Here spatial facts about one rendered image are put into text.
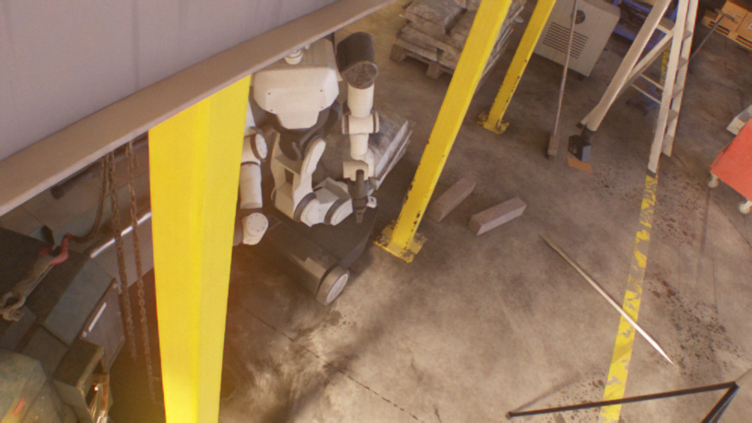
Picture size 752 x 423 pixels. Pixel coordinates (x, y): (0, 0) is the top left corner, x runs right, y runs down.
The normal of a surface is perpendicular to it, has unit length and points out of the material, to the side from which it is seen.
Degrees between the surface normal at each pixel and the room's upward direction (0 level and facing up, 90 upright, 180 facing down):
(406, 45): 63
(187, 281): 90
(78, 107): 90
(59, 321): 45
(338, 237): 0
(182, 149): 90
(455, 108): 90
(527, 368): 0
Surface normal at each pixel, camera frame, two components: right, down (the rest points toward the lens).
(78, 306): 0.84, -0.30
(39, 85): 0.85, 0.48
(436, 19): -0.29, 0.15
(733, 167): -0.74, 0.32
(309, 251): 0.23, -0.70
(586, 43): -0.40, 0.56
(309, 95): 0.10, 0.86
